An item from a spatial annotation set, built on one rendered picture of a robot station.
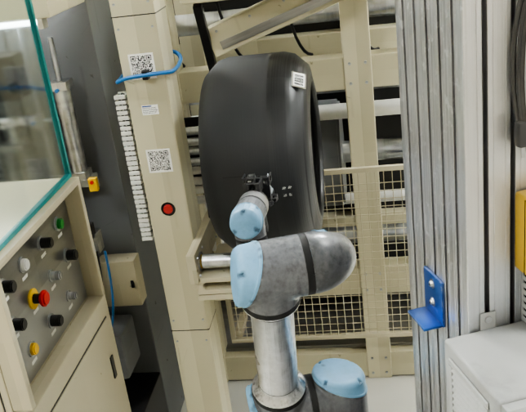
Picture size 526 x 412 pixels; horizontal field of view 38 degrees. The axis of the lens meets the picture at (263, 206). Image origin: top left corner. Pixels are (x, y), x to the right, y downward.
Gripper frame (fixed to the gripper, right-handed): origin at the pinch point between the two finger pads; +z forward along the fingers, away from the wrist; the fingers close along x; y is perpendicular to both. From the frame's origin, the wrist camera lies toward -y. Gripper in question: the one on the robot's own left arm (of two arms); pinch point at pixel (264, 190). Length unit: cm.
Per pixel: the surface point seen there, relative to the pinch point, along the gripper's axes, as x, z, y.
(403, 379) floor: -36, 89, -111
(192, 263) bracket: 26.4, 13.8, -25.6
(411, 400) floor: -39, 75, -112
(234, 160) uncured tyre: 7.7, 1.5, 8.4
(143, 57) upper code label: 34, 19, 36
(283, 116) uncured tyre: -6.3, 5.6, 18.6
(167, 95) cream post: 28.6, 20.5, 24.8
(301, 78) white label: -11.3, 16.1, 26.8
